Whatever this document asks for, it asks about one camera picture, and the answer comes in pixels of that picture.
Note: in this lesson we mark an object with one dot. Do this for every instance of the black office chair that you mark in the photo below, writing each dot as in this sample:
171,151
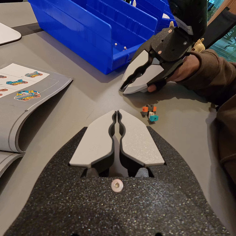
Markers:
217,27

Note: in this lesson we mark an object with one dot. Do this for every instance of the person's brown hooded jacket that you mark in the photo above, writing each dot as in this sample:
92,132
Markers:
226,138

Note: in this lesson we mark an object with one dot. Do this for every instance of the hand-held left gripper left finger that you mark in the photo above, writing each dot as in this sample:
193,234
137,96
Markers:
94,143

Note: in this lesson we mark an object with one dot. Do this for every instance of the brown tan toy figure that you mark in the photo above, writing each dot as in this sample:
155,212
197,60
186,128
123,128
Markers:
198,46

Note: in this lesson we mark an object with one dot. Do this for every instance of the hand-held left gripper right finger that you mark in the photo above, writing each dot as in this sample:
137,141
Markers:
140,145

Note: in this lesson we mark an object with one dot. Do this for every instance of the grey instruction booklet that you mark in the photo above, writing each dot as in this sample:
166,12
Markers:
22,110

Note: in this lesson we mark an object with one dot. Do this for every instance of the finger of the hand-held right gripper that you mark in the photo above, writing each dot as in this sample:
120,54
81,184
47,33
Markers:
134,66
143,79

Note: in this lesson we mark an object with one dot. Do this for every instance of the person's right forearm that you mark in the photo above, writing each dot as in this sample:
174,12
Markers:
213,77

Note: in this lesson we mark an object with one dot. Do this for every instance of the grey desk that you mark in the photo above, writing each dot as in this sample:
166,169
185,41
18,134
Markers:
73,95

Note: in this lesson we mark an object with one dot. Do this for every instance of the teal grey red brick assembly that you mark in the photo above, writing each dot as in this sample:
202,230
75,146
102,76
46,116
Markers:
153,118

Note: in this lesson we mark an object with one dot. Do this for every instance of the blue plastic bin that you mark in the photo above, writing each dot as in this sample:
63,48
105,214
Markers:
156,9
83,27

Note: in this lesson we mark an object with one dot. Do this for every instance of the person's right hand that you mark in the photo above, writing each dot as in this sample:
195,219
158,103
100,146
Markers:
186,68

